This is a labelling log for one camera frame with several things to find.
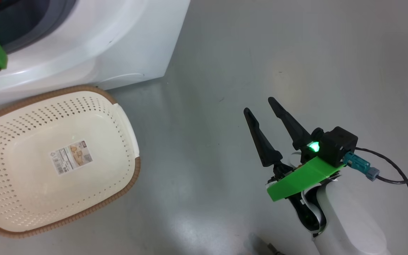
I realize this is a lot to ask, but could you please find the white front-load washing machine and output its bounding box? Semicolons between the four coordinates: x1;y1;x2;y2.
0;0;191;110

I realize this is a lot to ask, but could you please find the cream laundry basket brown rim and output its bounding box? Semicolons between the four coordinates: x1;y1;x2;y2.
0;85;141;238

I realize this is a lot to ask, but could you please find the white product label sticker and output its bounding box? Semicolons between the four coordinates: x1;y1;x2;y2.
49;140;94;175

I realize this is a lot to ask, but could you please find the teal cable connector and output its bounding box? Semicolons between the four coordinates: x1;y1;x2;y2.
343;152;380;181

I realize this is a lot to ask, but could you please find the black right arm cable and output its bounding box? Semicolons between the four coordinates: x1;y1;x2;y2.
355;147;408;255

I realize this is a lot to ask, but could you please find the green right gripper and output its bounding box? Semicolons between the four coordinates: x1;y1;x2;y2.
244;97;344;233

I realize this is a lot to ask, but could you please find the round white filter cover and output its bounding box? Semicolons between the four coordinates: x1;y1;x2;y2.
98;73;145;87

